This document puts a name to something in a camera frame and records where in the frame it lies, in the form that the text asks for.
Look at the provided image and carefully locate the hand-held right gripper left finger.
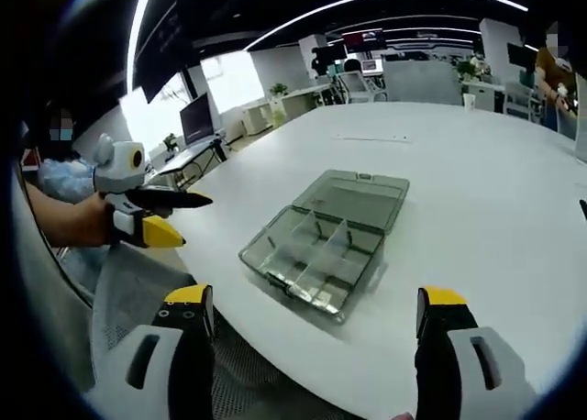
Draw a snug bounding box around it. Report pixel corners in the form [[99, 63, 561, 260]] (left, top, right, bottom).
[[89, 282, 216, 420]]

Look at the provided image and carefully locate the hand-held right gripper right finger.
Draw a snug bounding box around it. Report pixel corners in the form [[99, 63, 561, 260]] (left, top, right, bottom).
[[415, 285, 537, 420]]

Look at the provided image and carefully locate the clear plastic organizer box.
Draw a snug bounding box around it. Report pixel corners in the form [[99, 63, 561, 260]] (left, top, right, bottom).
[[237, 168, 412, 326]]

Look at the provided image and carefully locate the person's left hand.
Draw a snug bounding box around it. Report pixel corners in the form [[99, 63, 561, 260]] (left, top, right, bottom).
[[86, 191, 121, 248]]

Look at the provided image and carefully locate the white side desk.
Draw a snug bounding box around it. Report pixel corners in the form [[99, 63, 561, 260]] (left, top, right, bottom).
[[155, 133, 233, 190]]

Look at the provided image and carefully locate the grey mesh office chair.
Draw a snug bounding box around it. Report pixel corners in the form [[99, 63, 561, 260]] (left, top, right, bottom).
[[89, 243, 331, 420]]

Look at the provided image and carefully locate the black desk monitor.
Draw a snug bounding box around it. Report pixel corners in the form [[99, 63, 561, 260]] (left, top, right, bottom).
[[178, 92, 216, 149]]

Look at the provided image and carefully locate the black hanging panel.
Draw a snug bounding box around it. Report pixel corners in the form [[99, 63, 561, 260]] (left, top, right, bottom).
[[135, 0, 196, 105]]

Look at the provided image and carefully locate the white low shelf unit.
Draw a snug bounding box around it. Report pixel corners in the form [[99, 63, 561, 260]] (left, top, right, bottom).
[[239, 87, 332, 136]]

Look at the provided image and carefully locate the white table strip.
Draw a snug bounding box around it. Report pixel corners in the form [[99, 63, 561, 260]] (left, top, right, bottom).
[[336, 132, 410, 143]]

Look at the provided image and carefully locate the white office chair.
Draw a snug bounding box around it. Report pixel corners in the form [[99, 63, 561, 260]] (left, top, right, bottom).
[[340, 69, 387, 104]]

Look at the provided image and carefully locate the white partition board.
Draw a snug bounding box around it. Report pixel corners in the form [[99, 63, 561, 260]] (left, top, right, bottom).
[[555, 103, 587, 162]]

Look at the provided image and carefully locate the grey partition screen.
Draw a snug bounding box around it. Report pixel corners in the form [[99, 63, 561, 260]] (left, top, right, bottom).
[[382, 60, 463, 105]]

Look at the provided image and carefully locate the red wall screen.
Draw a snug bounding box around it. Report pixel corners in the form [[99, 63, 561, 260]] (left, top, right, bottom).
[[341, 28, 385, 50]]

